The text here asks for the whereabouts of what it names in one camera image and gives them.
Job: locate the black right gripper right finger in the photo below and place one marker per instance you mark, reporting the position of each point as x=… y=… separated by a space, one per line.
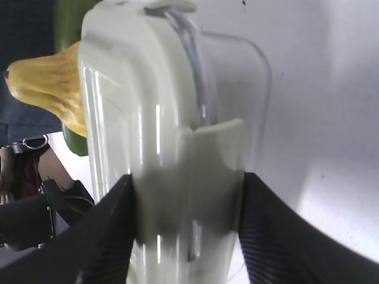
x=278 y=246

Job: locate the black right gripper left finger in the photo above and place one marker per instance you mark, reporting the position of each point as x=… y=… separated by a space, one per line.
x=96 y=249

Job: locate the green-lidded glass food container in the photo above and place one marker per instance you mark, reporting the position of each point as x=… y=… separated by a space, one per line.
x=181 y=111

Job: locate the yellow pear-shaped gourd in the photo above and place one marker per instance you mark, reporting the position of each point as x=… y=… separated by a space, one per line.
x=52 y=83

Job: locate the green cucumber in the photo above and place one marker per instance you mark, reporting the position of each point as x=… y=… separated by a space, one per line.
x=68 y=17

